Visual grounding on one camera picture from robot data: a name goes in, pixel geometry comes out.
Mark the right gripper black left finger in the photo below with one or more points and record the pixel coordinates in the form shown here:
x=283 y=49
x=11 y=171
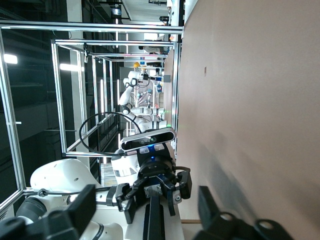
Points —
x=82 y=202

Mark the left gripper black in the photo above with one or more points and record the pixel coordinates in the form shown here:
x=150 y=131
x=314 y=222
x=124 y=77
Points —
x=155 y=171

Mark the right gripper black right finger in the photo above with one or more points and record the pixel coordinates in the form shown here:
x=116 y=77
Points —
x=207 y=210

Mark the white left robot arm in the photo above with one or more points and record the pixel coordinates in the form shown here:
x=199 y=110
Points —
x=57 y=175

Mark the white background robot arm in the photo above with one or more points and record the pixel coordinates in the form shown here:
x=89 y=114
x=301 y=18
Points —
x=125 y=96

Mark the gray blue-jointed robot arm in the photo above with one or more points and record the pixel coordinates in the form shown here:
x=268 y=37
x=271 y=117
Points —
x=147 y=93

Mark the yellow hard hat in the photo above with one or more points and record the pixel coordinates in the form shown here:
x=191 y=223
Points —
x=136 y=65

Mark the rectangular ceiling light panel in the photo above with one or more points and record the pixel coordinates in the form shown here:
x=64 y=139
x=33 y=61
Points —
x=72 y=67
x=10 y=59

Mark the background person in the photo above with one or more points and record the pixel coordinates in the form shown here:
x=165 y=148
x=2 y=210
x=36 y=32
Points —
x=151 y=49

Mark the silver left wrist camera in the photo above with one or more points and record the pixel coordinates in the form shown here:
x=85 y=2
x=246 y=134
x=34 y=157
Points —
x=150 y=138

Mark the neighbouring aluminium cell frame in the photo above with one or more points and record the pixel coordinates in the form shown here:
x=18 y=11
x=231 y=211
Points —
x=58 y=100

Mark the large aluminium cell frame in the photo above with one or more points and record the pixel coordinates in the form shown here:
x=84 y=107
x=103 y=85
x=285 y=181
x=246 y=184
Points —
x=75 y=27

